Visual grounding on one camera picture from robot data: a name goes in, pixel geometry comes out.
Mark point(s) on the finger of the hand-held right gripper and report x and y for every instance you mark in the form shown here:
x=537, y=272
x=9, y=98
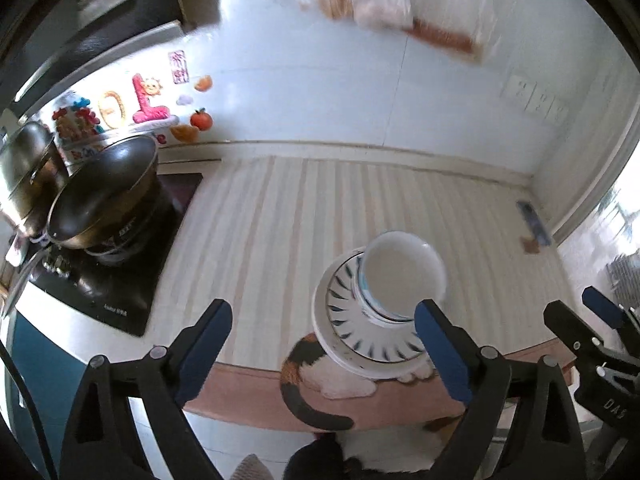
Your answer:
x=605, y=310
x=575, y=332

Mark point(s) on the steel range hood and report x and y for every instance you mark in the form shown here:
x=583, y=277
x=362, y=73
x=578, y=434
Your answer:
x=75, y=20

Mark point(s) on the colourful wall stickers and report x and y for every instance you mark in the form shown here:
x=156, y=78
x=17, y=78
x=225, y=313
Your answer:
x=150, y=105

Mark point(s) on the small blue packet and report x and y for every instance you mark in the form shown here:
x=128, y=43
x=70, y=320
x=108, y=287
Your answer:
x=532, y=220

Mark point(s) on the teal cabinet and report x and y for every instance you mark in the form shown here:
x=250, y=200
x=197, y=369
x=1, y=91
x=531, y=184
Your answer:
x=45, y=360

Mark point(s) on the plain white bowl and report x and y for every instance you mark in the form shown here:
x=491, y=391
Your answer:
x=400, y=270

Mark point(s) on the small brown item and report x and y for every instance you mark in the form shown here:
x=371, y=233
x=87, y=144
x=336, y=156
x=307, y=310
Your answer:
x=530, y=245

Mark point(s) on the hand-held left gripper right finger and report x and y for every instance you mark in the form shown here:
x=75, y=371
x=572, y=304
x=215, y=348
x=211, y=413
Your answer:
x=440, y=355

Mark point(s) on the blue leaf pattern plate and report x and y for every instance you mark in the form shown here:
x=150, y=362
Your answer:
x=350, y=325

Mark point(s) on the calico cat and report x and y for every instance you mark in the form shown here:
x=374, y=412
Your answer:
x=340, y=380

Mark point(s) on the steel pot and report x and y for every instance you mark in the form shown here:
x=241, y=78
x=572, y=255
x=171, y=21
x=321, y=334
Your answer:
x=25, y=170

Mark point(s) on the dark wok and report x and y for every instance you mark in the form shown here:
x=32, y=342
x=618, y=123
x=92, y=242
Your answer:
x=100, y=195

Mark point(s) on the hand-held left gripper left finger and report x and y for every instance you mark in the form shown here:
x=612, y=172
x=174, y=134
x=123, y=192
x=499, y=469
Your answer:
x=200, y=355

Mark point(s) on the clear hanging plastic bag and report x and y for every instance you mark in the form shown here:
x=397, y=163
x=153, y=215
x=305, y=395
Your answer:
x=380, y=10

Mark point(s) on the black gas cooktop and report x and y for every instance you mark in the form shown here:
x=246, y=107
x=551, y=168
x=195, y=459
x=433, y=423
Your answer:
x=120, y=295

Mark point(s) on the white wall socket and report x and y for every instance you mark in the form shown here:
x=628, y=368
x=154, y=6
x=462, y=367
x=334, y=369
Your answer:
x=535, y=97

